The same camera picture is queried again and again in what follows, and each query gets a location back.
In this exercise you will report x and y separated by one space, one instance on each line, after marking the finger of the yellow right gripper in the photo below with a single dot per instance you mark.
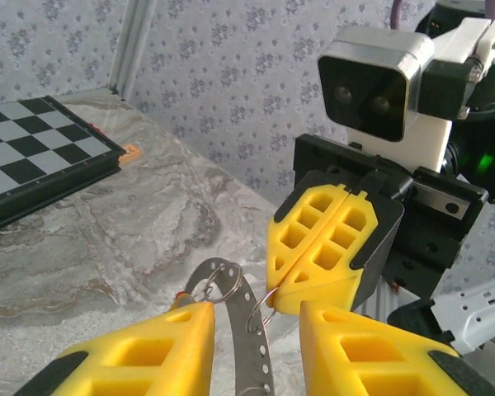
286 247
313 295

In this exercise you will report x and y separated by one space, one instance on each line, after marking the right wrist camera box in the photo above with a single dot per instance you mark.
367 95

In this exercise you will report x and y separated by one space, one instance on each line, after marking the aluminium frame post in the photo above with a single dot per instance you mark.
128 45

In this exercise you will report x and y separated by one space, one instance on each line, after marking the black and grey chessboard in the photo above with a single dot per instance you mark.
33 140

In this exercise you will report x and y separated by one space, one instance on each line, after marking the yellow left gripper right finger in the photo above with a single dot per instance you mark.
375 363

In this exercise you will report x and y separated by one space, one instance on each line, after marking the small orange wooden block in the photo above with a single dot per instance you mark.
130 154

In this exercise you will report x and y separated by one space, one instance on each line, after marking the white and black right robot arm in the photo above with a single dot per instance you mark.
478 313

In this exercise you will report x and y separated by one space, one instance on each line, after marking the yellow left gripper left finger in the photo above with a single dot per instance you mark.
148 359

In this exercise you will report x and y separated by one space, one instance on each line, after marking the perforated metal key band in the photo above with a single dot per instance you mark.
251 359

